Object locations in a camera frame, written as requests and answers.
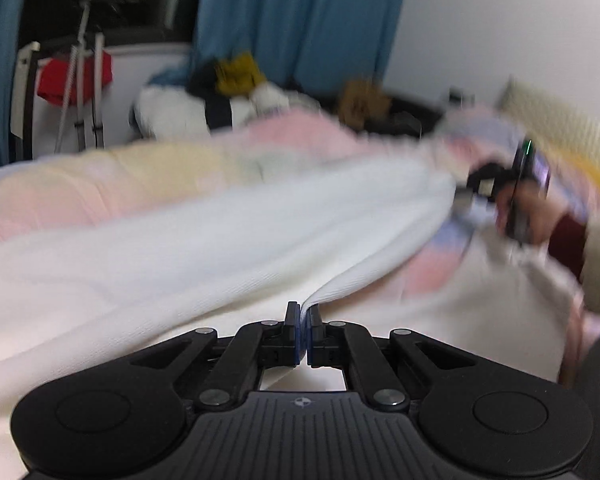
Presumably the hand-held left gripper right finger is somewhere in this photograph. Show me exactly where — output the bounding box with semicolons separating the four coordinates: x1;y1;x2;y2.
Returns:
307;306;481;410

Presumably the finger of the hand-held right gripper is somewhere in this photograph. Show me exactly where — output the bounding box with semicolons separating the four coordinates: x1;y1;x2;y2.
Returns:
452;160;514;213

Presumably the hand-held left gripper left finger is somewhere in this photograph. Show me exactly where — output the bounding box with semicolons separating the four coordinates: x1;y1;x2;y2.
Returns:
122;302;301;410

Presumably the white knit garment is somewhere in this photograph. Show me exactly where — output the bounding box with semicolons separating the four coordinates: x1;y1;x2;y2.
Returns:
0;160;462;480

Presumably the person's right forearm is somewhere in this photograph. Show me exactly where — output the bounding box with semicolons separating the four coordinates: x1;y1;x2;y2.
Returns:
547;210;600;317

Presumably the person's right hand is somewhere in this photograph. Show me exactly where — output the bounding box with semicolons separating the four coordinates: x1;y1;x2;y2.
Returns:
495;190;562;248

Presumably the cream ribbed pillow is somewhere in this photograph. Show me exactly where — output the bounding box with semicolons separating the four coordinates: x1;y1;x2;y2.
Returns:
497;75;600;196

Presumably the white cloth with black label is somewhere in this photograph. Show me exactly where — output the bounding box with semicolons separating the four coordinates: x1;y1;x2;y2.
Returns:
405;240;583;387

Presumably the brown plush toy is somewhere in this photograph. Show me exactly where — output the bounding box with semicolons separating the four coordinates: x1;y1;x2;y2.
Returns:
337;78;392;129

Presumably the pastel tie-dye blanket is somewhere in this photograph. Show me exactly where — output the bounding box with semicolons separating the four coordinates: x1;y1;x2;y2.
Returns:
0;105;600;386

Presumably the person's leg in grey pants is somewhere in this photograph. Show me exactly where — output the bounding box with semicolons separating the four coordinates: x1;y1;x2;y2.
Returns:
557;315;600;467

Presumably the white puffer jacket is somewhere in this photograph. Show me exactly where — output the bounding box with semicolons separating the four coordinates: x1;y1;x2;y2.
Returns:
230;82;322;122

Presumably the blue curtain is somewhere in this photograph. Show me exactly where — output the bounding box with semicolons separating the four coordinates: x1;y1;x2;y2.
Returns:
192;0;412;94
0;0;37;172

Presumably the white pillow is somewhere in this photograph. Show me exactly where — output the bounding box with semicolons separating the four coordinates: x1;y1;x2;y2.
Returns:
130;82;216;139

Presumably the mustard yellow cloth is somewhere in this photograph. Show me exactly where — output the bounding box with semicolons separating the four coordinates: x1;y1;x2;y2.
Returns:
215;52;267;99

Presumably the white folding rack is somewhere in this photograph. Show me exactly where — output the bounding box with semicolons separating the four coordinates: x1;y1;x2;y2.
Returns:
55;0;107;154

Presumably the red cloth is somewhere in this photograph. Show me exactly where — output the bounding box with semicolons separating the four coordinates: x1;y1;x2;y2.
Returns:
36;52;114;107

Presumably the black and white folded rack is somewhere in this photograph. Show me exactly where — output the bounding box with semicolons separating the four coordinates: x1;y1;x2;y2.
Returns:
9;42;44;163

